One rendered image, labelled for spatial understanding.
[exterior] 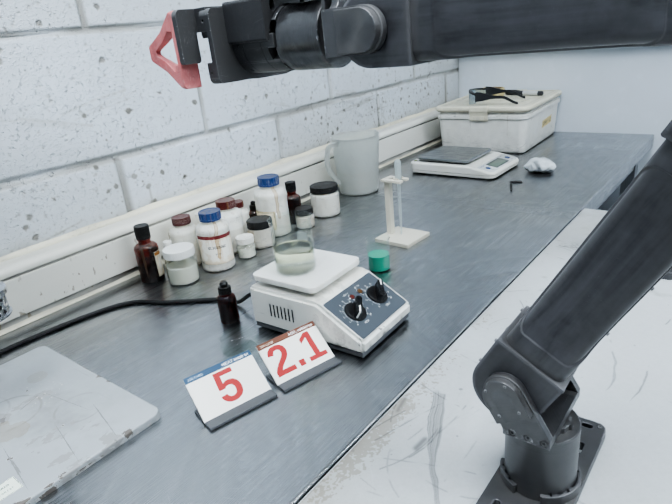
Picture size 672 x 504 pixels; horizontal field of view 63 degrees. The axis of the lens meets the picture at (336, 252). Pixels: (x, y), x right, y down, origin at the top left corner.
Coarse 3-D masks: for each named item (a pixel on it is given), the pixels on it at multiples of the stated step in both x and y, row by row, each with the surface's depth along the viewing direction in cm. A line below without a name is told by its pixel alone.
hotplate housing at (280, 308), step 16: (352, 272) 82; (256, 288) 81; (272, 288) 79; (336, 288) 78; (256, 304) 81; (272, 304) 79; (288, 304) 77; (304, 304) 75; (320, 304) 74; (256, 320) 83; (272, 320) 80; (288, 320) 78; (304, 320) 76; (320, 320) 74; (336, 320) 73; (400, 320) 79; (336, 336) 74; (352, 336) 72; (368, 336) 73; (384, 336) 76; (352, 352) 73; (368, 352) 73
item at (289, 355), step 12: (300, 336) 73; (312, 336) 74; (276, 348) 71; (288, 348) 72; (300, 348) 72; (312, 348) 73; (324, 348) 73; (276, 360) 70; (288, 360) 71; (300, 360) 71; (312, 360) 72; (276, 372) 69; (288, 372) 70
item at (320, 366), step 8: (264, 360) 70; (320, 360) 72; (328, 360) 73; (336, 360) 72; (304, 368) 71; (312, 368) 71; (320, 368) 71; (328, 368) 71; (272, 376) 69; (288, 376) 70; (296, 376) 70; (304, 376) 70; (312, 376) 70; (280, 384) 69; (288, 384) 68; (296, 384) 68
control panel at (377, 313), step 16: (368, 272) 82; (352, 288) 78; (384, 288) 81; (336, 304) 75; (368, 304) 77; (384, 304) 78; (400, 304) 79; (352, 320) 74; (368, 320) 75; (384, 320) 76
